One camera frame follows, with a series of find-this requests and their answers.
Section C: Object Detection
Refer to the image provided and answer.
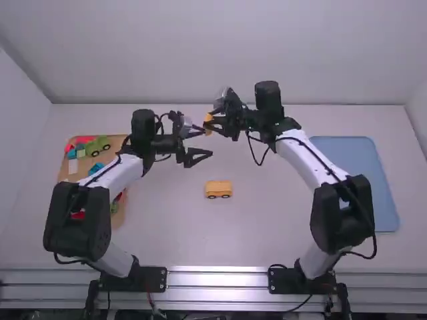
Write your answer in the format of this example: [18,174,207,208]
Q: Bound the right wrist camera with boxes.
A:
[214,86,234,113]

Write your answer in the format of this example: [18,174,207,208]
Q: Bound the tan tray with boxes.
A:
[57,133,133,231]

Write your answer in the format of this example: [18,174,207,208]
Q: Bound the green toy car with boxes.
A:
[84,134,113,158]

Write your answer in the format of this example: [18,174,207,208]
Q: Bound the pale yellow toy brick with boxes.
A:
[203,112,215,138]

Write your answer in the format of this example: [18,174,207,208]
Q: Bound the silver rails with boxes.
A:
[0,265,427,314]

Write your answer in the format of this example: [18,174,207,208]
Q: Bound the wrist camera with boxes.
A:
[214,86,234,113]
[168,110,194,136]

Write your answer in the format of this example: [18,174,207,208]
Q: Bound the black cable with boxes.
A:
[52,250,88,267]
[153,112,175,137]
[246,128,272,167]
[346,179,378,261]

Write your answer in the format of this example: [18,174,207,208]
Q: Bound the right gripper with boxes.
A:
[210,95,250,143]

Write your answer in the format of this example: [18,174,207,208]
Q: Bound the blue mat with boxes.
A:
[308,135,400,234]

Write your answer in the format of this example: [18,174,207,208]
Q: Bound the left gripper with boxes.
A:
[153,123,214,169]

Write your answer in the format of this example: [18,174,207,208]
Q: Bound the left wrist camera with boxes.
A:
[168,110,194,136]

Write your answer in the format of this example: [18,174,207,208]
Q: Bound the yellow toy car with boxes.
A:
[203,179,235,201]

